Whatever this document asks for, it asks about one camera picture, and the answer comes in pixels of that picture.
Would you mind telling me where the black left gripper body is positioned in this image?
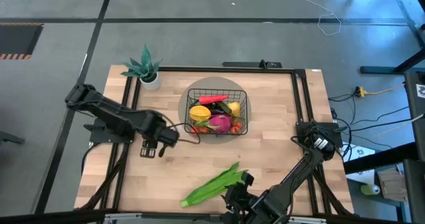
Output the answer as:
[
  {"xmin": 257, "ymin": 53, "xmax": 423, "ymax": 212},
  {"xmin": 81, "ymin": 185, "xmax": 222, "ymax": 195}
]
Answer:
[{"xmin": 143, "ymin": 120, "xmax": 180, "ymax": 148}]

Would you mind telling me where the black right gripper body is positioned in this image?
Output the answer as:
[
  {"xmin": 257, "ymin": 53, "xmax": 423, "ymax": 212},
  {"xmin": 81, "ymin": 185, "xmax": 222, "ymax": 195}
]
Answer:
[{"xmin": 225, "ymin": 172, "xmax": 276, "ymax": 224}]

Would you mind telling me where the green leafy lettuce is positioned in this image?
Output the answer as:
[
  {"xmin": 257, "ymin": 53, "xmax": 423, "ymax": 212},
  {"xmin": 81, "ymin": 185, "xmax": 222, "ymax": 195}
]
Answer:
[{"xmin": 180, "ymin": 162, "xmax": 249, "ymax": 209}]

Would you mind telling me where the pink dragon fruit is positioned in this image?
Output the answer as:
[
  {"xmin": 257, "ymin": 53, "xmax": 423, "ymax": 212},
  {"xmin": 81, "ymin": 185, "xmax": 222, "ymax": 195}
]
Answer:
[{"xmin": 195, "ymin": 113, "xmax": 233, "ymax": 134}]

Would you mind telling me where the red carrot with green stem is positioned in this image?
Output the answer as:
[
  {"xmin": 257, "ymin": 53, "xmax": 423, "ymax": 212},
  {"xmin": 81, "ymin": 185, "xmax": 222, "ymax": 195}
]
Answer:
[{"xmin": 198, "ymin": 94, "xmax": 230, "ymax": 106}]

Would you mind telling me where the dark green cucumber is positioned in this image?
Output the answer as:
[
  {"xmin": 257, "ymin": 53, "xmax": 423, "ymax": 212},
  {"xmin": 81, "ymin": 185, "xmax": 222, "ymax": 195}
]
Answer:
[{"xmin": 217, "ymin": 101, "xmax": 233, "ymax": 116}]

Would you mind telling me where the artificial plant in white pot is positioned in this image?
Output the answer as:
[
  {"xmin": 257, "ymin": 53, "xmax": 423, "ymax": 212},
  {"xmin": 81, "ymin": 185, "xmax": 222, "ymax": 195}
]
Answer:
[{"xmin": 120, "ymin": 43, "xmax": 163, "ymax": 91}]

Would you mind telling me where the round grey mat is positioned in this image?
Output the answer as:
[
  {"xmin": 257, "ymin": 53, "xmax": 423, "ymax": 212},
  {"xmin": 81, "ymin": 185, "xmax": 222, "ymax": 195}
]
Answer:
[{"xmin": 178, "ymin": 76, "xmax": 252, "ymax": 145}]

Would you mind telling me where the white bin with recycle symbol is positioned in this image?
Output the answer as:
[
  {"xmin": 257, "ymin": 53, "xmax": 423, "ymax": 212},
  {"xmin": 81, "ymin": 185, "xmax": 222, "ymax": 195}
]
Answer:
[{"xmin": 345, "ymin": 144, "xmax": 376, "ymax": 185}]

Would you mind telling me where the green can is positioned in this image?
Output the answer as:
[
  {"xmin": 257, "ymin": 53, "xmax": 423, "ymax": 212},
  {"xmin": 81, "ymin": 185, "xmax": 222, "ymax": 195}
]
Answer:
[{"xmin": 361, "ymin": 183, "xmax": 382, "ymax": 196}]

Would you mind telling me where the grey chair foot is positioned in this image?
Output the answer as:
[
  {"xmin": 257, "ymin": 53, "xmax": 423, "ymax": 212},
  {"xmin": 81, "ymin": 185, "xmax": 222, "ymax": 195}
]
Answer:
[{"xmin": 0, "ymin": 130, "xmax": 26, "ymax": 145}]

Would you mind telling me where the black table beam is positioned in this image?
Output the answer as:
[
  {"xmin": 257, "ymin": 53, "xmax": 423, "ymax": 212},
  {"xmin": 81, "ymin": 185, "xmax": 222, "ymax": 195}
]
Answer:
[{"xmin": 343, "ymin": 142, "xmax": 419, "ymax": 175}]

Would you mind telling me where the brown cardboard box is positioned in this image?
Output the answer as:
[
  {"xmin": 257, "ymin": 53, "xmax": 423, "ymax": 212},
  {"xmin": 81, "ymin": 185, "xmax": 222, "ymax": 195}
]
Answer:
[{"xmin": 377, "ymin": 168, "xmax": 409, "ymax": 203}]

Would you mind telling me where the black hazard-striped floor mat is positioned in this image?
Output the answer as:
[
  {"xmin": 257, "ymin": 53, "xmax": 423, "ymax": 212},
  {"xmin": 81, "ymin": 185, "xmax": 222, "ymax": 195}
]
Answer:
[{"xmin": 0, "ymin": 23, "xmax": 44, "ymax": 60}]

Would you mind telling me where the black equipment cabinet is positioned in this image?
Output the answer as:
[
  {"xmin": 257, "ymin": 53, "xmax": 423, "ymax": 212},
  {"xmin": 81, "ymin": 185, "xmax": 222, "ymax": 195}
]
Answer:
[{"xmin": 403, "ymin": 71, "xmax": 425, "ymax": 224}]

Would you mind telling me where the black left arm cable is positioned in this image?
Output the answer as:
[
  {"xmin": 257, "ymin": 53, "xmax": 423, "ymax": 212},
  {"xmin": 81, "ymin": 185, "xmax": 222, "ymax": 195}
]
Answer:
[{"xmin": 165, "ymin": 116, "xmax": 202, "ymax": 145}]

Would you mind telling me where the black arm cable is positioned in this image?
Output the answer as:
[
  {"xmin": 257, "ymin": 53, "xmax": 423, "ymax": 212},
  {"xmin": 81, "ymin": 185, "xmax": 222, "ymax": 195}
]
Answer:
[
  {"xmin": 165, "ymin": 116, "xmax": 202, "ymax": 145},
  {"xmin": 290, "ymin": 130, "xmax": 319, "ymax": 158}
]

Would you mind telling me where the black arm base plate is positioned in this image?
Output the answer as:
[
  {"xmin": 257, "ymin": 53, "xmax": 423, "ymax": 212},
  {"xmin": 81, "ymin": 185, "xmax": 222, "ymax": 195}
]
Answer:
[
  {"xmin": 89, "ymin": 117, "xmax": 137, "ymax": 144},
  {"xmin": 296, "ymin": 121, "xmax": 343, "ymax": 148}
]

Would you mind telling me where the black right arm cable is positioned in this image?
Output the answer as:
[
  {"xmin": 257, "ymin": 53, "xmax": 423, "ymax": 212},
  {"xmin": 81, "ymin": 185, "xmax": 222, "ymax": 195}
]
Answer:
[{"xmin": 290, "ymin": 130, "xmax": 319, "ymax": 158}]

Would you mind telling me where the black wire basket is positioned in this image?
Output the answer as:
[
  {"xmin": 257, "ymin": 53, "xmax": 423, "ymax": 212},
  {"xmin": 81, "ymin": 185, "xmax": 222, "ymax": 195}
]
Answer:
[{"xmin": 184, "ymin": 88, "xmax": 249, "ymax": 136}]

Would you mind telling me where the black aluminium table frame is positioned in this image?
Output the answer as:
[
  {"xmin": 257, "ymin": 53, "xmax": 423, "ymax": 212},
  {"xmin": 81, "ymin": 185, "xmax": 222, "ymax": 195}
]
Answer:
[{"xmin": 74, "ymin": 66, "xmax": 355, "ymax": 218}]

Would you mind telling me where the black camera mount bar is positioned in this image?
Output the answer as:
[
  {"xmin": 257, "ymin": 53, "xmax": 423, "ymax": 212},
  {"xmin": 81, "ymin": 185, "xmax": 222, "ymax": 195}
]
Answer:
[{"xmin": 222, "ymin": 60, "xmax": 283, "ymax": 69}]

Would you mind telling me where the black rail with silver brackets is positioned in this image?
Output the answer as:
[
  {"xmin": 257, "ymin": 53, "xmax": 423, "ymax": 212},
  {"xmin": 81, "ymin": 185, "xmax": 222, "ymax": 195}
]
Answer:
[{"xmin": 0, "ymin": 209, "xmax": 425, "ymax": 224}]

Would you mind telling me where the yellow power plug with cable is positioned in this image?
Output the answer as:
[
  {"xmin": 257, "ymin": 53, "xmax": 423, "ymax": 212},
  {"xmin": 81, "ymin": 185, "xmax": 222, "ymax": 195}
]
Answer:
[{"xmin": 354, "ymin": 84, "xmax": 404, "ymax": 98}]

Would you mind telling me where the white floor cable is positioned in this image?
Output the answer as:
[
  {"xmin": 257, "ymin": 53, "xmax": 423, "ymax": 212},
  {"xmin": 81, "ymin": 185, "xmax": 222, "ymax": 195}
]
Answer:
[{"xmin": 272, "ymin": 0, "xmax": 342, "ymax": 37}]

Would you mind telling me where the black desk frame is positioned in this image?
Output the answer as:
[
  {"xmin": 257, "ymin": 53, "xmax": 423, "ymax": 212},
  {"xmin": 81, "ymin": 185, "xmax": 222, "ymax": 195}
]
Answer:
[{"xmin": 360, "ymin": 0, "xmax": 425, "ymax": 75}]

